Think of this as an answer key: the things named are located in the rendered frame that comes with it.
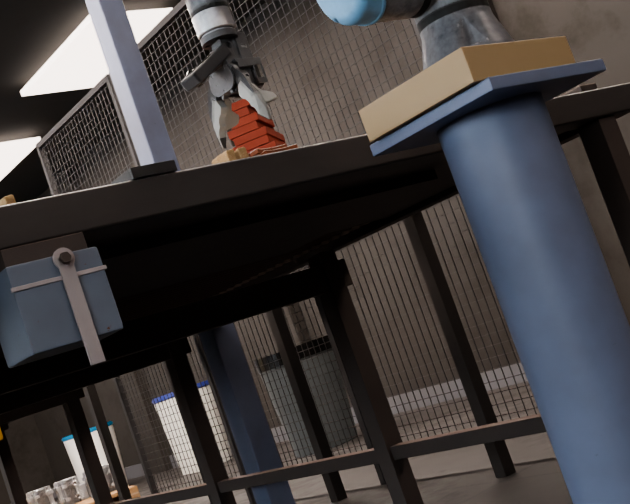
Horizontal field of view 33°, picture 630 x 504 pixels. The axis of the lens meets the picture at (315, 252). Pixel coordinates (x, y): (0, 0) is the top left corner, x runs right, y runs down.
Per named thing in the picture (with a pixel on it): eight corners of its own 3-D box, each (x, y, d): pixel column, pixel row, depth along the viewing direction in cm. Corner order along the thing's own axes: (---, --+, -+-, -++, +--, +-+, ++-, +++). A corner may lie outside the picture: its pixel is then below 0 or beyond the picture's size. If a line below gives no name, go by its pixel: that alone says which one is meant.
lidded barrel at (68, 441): (117, 487, 988) (97, 425, 993) (143, 481, 952) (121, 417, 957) (73, 506, 955) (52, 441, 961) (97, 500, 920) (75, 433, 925)
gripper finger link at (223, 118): (243, 145, 205) (246, 98, 202) (219, 149, 201) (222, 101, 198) (233, 141, 207) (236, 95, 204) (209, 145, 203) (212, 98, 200)
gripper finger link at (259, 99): (293, 102, 193) (263, 76, 197) (269, 105, 189) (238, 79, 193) (288, 116, 195) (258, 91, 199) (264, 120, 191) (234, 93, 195)
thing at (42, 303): (138, 350, 142) (96, 224, 144) (44, 380, 134) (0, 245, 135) (105, 366, 151) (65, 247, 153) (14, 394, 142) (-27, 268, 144)
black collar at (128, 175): (177, 169, 157) (174, 159, 157) (133, 178, 152) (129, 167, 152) (155, 186, 163) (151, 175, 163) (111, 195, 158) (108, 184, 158)
